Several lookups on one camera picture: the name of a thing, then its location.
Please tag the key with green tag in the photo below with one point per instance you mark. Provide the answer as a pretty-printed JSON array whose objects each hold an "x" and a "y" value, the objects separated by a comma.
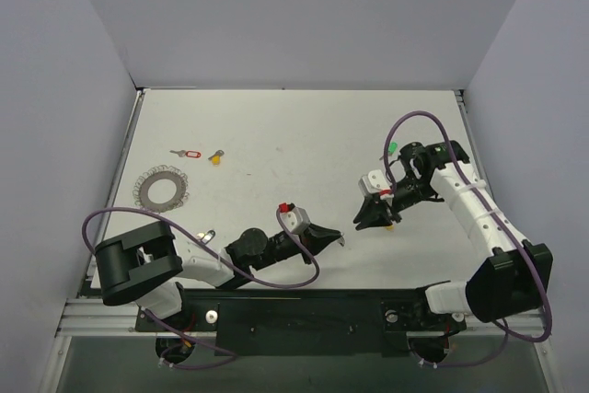
[{"x": 391, "y": 150}]

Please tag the metal disc with keyrings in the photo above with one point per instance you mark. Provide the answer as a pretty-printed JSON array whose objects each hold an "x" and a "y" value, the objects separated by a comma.
[{"x": 161, "y": 189}]

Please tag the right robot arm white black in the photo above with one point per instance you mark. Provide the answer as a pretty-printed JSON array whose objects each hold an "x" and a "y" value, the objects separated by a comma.
[{"x": 513, "y": 274}]

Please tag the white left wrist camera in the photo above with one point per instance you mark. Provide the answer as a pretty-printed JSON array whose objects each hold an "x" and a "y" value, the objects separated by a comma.
[{"x": 292, "y": 218}]

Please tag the key with red tag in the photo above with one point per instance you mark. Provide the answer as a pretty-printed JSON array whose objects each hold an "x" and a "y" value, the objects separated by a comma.
[{"x": 186, "y": 153}]

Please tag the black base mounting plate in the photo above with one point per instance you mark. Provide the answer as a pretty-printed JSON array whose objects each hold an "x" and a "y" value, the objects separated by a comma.
[{"x": 319, "y": 322}]

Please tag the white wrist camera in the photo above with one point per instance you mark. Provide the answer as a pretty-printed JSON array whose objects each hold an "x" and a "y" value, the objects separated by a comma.
[
  {"x": 375, "y": 184},
  {"x": 292, "y": 218}
]

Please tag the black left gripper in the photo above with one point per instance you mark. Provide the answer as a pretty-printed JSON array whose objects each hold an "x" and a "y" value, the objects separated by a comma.
[{"x": 306, "y": 236}]

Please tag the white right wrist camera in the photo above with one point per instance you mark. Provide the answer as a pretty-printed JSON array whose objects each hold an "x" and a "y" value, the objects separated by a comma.
[{"x": 375, "y": 184}]

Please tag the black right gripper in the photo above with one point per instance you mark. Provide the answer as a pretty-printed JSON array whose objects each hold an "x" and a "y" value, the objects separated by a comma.
[{"x": 386, "y": 205}]

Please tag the key with yellow round tag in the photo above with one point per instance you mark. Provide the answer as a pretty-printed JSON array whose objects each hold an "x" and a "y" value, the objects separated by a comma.
[{"x": 215, "y": 159}]

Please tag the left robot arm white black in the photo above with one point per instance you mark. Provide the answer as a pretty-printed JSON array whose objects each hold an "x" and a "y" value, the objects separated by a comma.
[{"x": 135, "y": 263}]

